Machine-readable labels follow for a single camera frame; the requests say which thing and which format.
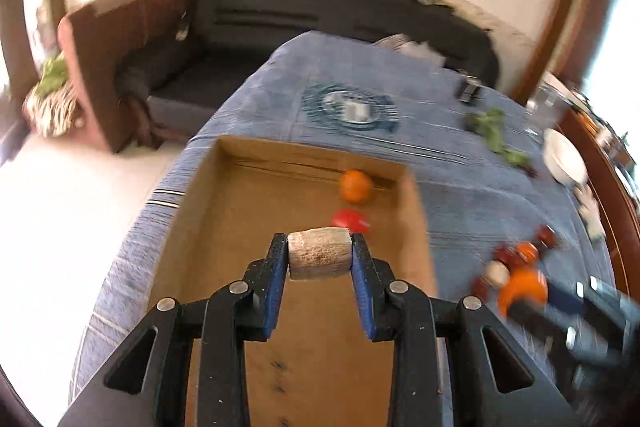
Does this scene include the wooden side table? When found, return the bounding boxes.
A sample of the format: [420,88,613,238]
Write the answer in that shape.
[540,72,640,303]

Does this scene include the black binder clip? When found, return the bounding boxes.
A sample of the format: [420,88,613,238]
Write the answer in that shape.
[457,77,481,105]

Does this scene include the brown armchair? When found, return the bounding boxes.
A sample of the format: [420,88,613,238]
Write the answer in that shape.
[57,0,198,155]

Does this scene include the white bowl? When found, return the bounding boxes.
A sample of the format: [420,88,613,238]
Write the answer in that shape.
[542,128,588,188]

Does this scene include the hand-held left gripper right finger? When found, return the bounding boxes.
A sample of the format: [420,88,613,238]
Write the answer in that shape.
[350,232,576,427]

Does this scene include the white lumpy objects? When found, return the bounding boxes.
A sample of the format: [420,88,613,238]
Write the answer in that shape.
[575,187,608,243]

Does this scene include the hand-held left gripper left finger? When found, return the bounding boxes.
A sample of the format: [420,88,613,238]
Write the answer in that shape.
[57,232,291,427]

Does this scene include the wooden door frame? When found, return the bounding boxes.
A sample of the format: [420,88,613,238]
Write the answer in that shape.
[510,0,597,108]

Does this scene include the red cherry tomato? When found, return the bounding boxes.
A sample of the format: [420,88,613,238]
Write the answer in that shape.
[331,208,372,234]

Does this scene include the shallow cardboard box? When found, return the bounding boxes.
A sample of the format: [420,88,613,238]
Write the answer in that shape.
[145,136,441,427]

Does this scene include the striped patterned throw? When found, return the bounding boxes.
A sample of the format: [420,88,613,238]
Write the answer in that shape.
[22,79,83,138]

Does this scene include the blue checked blanket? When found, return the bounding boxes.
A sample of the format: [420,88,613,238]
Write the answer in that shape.
[70,29,631,408]

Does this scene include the glass jar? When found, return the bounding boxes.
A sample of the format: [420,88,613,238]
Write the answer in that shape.
[525,79,568,138]

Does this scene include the green leafy sprig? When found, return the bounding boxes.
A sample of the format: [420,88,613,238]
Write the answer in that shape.
[465,107,538,178]

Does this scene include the green cloth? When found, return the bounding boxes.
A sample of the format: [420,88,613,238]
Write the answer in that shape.
[37,52,71,95]

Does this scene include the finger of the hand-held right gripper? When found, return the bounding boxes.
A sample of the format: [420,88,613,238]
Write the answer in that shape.
[546,279,640,325]
[506,303,576,348]

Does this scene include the black leather sofa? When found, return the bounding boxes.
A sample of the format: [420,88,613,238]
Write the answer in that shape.
[117,0,501,142]

